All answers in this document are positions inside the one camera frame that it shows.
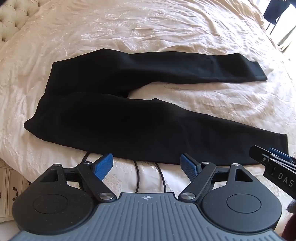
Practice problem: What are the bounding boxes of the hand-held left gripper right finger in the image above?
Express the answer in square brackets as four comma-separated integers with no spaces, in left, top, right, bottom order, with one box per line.
[178,153,256,202]

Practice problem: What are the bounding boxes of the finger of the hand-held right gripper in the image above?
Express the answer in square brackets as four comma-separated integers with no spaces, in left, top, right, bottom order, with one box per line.
[248,145,296,172]

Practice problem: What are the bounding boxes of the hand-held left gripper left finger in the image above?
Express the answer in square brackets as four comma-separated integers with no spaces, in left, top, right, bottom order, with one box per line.
[41,153,117,202]

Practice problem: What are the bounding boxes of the black pants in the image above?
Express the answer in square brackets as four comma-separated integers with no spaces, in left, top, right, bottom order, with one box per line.
[24,48,289,166]

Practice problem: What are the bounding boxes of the person's right forearm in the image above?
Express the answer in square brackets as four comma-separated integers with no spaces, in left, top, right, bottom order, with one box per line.
[286,201,296,241]

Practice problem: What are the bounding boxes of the white nightstand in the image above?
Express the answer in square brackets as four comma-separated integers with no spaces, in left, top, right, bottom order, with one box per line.
[0,160,31,223]

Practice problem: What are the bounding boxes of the pale curtain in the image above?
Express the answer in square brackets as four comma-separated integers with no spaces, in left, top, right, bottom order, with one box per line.
[277,23,296,53]

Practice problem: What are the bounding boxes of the dark hanging garment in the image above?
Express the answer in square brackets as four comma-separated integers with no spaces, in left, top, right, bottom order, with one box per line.
[264,0,296,24]

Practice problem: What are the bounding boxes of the cream embroidered bedspread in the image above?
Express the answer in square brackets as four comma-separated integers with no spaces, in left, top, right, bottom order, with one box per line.
[0,0,296,196]

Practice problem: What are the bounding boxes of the cream tufted headboard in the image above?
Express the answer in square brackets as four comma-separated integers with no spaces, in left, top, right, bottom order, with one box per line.
[0,0,40,42]

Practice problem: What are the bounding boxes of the black cable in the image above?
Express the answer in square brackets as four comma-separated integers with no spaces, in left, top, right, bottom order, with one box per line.
[154,162,168,193]
[80,152,93,164]
[133,160,140,193]

